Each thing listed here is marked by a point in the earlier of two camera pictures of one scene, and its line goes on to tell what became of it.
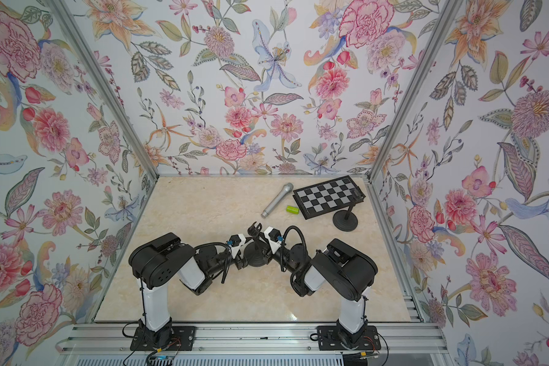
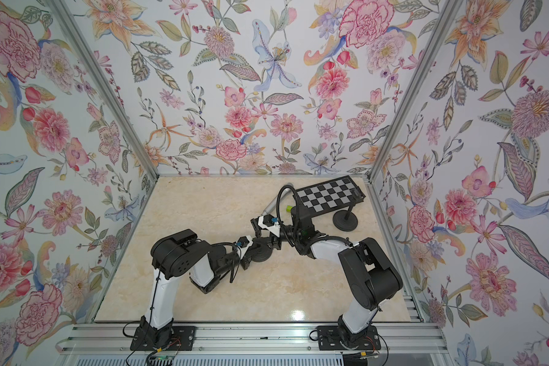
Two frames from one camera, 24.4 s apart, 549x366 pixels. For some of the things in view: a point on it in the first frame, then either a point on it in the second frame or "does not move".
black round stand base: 346,226 does not move
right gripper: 268,254 -> 277,242
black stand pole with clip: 357,197 does not move
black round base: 253,252 does not move
